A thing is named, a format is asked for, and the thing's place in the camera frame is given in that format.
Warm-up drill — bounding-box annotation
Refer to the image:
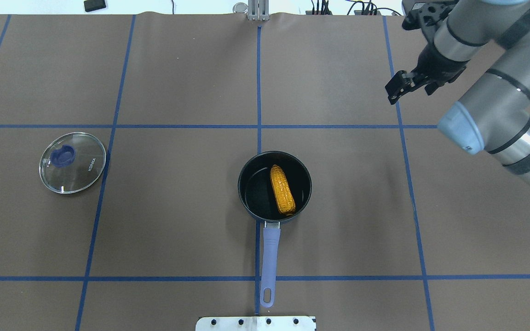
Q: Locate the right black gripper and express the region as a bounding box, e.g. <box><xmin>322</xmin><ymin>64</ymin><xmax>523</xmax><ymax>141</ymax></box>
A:
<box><xmin>385</xmin><ymin>2</ymin><xmax>466</xmax><ymax>105</ymax></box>

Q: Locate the glass pot lid blue knob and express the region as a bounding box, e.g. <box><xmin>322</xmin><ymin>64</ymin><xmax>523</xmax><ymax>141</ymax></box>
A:
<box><xmin>39</xmin><ymin>132</ymin><xmax>107</xmax><ymax>194</ymax></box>

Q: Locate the yellow toy corn cob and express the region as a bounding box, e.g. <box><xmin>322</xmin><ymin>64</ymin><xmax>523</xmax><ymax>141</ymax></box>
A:
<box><xmin>270</xmin><ymin>164</ymin><xmax>296</xmax><ymax>216</ymax></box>

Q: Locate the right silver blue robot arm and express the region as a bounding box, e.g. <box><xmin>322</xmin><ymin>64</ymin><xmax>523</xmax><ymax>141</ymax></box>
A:
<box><xmin>385</xmin><ymin>0</ymin><xmax>530</xmax><ymax>185</ymax></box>

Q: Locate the black phone on table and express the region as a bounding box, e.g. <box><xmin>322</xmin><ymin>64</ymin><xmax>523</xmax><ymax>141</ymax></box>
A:
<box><xmin>83</xmin><ymin>0</ymin><xmax>107</xmax><ymax>13</ymax></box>

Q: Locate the dark blue saucepan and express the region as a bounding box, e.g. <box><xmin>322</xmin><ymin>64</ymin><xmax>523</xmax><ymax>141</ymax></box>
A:
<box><xmin>237</xmin><ymin>151</ymin><xmax>312</xmax><ymax>308</ymax></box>

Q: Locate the aluminium frame post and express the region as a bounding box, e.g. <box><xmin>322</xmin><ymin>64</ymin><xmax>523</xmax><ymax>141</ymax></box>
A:
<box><xmin>248</xmin><ymin>0</ymin><xmax>271</xmax><ymax>21</ymax></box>

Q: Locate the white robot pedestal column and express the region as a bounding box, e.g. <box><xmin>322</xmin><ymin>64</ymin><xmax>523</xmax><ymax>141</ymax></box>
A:
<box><xmin>195</xmin><ymin>315</ymin><xmax>317</xmax><ymax>331</ymax></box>

